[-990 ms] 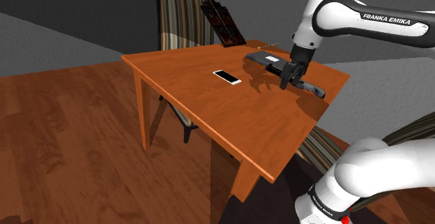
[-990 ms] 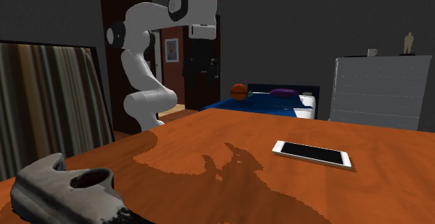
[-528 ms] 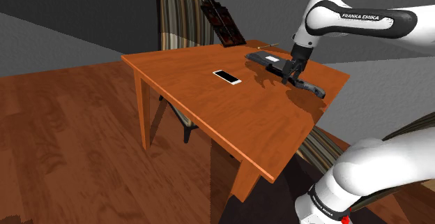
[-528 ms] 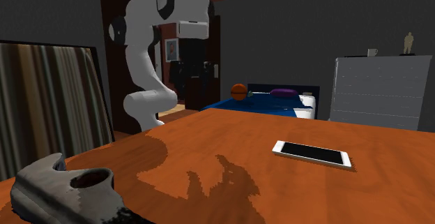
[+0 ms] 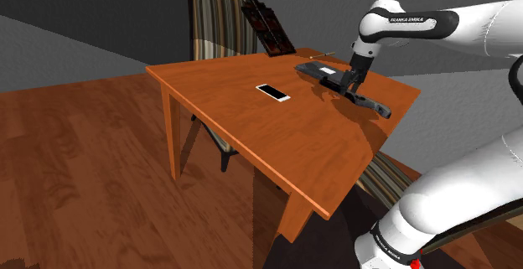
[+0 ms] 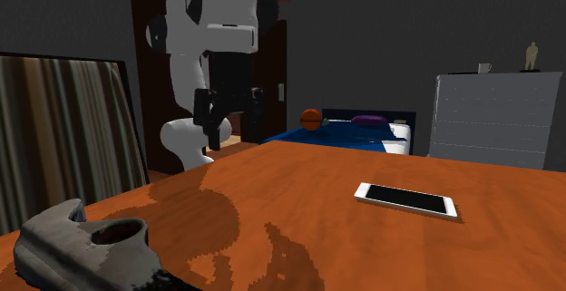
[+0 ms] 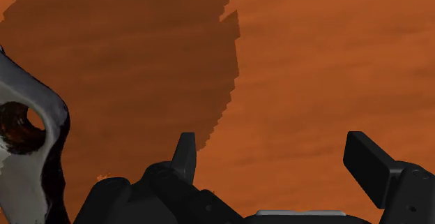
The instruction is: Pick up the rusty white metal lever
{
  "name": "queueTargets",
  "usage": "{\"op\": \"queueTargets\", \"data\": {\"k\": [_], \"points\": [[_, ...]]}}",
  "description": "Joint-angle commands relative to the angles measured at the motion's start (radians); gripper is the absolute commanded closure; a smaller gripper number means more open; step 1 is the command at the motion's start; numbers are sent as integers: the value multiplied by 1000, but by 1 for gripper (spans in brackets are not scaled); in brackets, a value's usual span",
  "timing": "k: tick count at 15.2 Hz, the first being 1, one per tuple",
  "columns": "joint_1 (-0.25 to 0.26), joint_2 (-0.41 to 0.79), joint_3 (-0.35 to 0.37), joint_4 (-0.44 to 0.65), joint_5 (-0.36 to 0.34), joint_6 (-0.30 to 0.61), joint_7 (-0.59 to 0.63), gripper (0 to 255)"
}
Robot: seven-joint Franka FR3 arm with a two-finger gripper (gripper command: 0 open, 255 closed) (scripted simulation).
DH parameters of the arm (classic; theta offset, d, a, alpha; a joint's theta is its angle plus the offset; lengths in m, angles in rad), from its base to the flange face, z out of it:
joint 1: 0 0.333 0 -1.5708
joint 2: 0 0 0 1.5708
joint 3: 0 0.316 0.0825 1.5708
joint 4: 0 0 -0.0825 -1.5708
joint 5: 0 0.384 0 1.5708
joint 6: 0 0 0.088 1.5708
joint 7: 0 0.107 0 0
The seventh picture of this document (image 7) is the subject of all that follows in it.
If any grey and black holed object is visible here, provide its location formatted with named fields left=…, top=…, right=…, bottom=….
left=0, top=45, right=72, bottom=224

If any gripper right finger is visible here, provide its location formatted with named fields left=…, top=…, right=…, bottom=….
left=342, top=130, right=435, bottom=224

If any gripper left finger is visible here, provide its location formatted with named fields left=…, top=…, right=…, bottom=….
left=73, top=132, right=244, bottom=224

